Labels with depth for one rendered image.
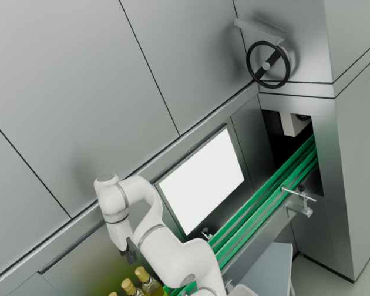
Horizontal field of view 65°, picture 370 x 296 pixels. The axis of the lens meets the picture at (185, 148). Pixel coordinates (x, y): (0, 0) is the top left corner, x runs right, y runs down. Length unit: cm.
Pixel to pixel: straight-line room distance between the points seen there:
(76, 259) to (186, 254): 53
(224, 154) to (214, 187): 16
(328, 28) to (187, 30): 49
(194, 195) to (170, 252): 63
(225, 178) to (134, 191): 65
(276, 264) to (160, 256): 84
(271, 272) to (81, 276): 78
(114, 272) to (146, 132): 54
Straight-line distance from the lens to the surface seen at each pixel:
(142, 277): 110
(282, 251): 147
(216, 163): 130
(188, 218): 130
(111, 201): 79
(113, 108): 101
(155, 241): 69
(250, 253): 139
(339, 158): 143
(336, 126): 133
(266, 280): 140
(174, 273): 66
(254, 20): 130
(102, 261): 116
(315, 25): 117
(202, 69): 121
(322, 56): 120
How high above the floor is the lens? 193
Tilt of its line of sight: 30 degrees down
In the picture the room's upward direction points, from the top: 24 degrees counter-clockwise
